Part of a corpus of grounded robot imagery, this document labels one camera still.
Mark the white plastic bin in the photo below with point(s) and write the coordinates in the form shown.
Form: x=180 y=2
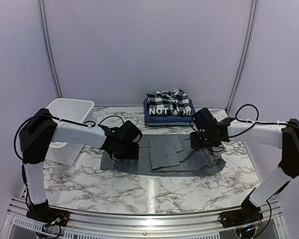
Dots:
x=64 y=148

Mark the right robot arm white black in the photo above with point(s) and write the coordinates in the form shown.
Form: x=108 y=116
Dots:
x=272 y=145

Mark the black shirt white letters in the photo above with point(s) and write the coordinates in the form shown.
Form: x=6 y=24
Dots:
x=165 y=111

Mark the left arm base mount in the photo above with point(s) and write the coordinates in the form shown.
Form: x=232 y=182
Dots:
x=48 y=215

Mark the right wall aluminium profile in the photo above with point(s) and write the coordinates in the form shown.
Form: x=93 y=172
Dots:
x=244 y=54

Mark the left wall aluminium profile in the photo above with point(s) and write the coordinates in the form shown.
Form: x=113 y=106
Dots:
x=48 y=48

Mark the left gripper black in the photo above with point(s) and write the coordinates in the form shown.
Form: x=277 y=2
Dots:
x=134 y=154

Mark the blue checked folded shirt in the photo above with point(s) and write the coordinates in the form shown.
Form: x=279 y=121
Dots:
x=168 y=120

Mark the aluminium frame rail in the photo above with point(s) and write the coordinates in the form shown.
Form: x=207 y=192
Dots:
x=92 y=225

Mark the grey long sleeve shirt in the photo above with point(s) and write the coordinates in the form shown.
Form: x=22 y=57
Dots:
x=168 y=155

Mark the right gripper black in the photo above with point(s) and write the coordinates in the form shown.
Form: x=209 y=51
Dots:
x=194 y=143

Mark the wall aluminium profile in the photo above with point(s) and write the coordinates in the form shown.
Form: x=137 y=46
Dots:
x=48 y=48
x=244 y=54

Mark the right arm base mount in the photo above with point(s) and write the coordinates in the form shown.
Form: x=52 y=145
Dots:
x=248 y=213

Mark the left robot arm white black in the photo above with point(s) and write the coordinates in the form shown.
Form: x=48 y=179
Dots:
x=47 y=137

